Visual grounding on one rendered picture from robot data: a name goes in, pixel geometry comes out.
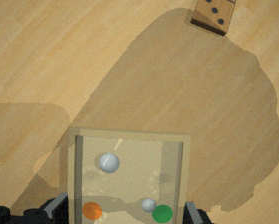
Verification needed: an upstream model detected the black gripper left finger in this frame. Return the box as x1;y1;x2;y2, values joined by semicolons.
0;192;69;224

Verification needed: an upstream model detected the tan wooden domino tile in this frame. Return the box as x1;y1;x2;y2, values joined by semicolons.
190;0;236;36

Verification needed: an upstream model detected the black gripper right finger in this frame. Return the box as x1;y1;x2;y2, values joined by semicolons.
182;202;215;224

